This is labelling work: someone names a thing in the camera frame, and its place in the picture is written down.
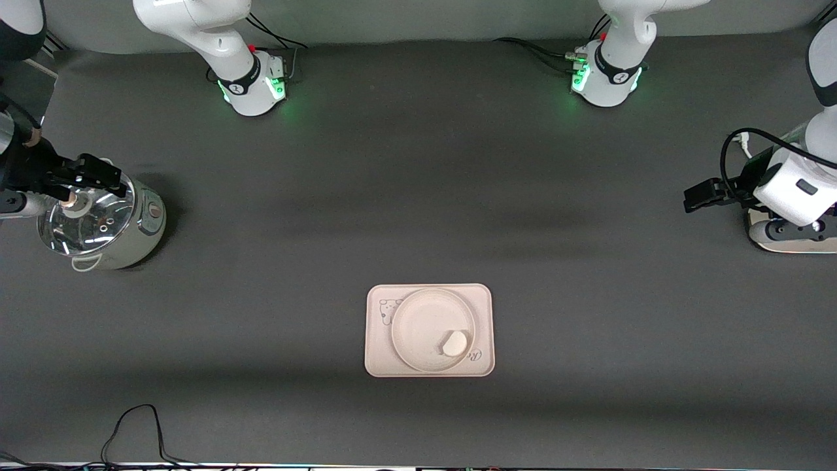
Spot white steamed bun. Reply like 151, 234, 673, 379
437, 330, 469, 357

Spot round beige plate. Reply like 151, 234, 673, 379
391, 288, 477, 374

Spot beige rectangular rabbit tray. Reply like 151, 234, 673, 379
364, 283, 496, 378

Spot glass pot lid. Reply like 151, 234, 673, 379
37, 166, 136, 256

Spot cream toaster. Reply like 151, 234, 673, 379
747, 209, 837, 254

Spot pale green electric pot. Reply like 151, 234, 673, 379
36, 158, 167, 272

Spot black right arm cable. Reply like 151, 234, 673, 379
0, 94, 41, 141

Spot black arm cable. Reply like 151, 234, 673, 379
0, 94, 41, 141
719, 128, 837, 197

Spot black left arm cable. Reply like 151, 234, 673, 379
719, 128, 837, 197

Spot black left base cables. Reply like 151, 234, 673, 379
494, 14, 612, 73

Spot black base cables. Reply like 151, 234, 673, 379
247, 10, 307, 50
494, 14, 612, 73

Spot black right base cables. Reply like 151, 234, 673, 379
247, 10, 307, 50

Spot thin black looped cable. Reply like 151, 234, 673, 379
98, 404, 197, 468

